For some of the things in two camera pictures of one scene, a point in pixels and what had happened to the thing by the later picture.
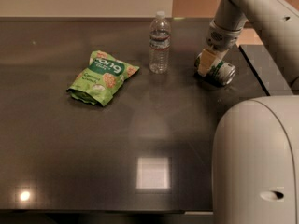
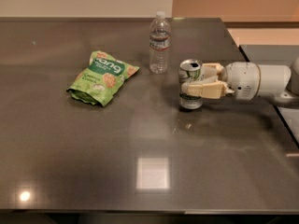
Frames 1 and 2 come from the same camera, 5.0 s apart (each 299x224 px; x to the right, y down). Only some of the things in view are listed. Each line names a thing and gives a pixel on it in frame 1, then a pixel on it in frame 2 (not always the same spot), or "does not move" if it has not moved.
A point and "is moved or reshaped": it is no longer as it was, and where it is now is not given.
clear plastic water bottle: (160, 45) does not move
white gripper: (221, 38) to (242, 78)
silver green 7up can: (221, 73) is moved or reshaped
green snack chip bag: (98, 82) does not move
